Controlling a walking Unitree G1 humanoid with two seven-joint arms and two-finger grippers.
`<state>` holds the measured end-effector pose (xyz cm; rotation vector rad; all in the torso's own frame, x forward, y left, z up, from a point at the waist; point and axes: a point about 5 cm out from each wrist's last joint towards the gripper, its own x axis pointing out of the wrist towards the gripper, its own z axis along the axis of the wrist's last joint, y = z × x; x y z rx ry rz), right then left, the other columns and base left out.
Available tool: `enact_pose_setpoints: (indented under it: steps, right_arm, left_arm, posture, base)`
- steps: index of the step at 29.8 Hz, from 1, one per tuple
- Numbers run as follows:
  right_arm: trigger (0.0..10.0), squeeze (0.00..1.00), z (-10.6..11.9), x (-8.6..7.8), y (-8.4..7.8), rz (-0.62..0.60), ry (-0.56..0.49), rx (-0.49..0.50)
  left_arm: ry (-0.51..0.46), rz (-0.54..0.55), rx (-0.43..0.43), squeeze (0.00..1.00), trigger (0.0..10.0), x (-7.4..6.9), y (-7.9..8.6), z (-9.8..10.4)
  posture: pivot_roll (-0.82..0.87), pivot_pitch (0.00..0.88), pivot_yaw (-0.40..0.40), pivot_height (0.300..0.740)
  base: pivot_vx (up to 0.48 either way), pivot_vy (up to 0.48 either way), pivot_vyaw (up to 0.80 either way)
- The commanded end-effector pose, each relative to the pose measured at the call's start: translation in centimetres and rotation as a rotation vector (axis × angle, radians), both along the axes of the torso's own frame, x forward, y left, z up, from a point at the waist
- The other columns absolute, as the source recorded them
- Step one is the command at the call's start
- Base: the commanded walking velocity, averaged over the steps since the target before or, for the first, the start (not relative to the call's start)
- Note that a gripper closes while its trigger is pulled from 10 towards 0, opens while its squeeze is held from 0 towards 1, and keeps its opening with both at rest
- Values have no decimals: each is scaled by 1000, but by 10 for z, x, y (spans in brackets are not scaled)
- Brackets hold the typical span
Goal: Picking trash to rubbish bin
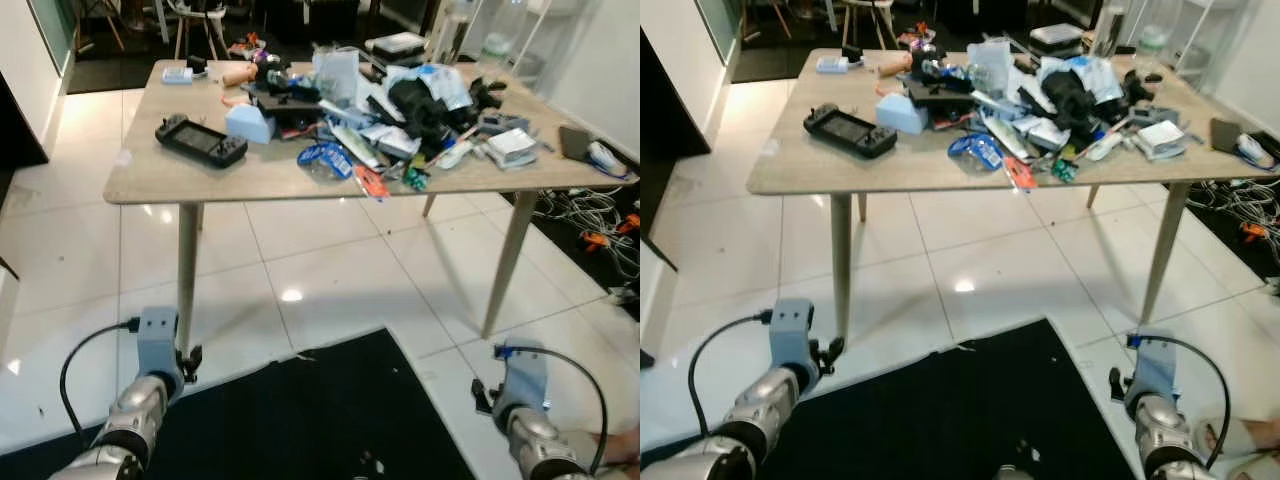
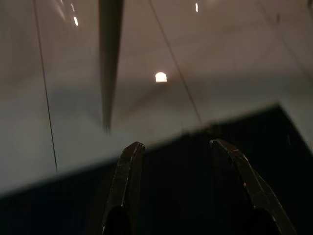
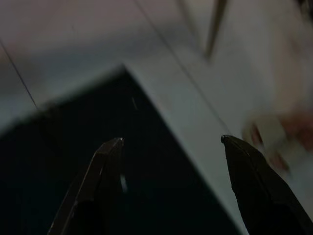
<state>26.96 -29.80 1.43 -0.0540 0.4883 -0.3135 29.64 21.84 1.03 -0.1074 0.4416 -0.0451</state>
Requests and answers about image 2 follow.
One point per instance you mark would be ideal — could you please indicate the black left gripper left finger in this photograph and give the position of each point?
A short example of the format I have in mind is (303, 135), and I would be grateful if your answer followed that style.
(126, 176)

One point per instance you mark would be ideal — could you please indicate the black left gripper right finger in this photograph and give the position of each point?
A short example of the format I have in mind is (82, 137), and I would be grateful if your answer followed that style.
(247, 181)

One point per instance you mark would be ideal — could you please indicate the dark floor mat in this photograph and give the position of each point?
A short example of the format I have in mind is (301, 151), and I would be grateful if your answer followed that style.
(178, 186)

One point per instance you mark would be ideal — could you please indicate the dark upright pole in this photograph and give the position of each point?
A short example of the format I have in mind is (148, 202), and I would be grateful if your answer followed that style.
(110, 56)

